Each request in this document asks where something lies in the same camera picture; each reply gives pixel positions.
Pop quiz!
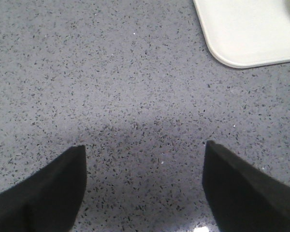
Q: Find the cream rectangular plastic tray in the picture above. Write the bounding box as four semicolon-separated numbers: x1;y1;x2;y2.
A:
194;0;290;69

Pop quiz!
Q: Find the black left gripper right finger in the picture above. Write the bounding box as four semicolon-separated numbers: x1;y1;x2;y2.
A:
202;141;290;232

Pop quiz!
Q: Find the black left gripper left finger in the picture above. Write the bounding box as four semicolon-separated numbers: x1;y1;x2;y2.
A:
0;145;87;232

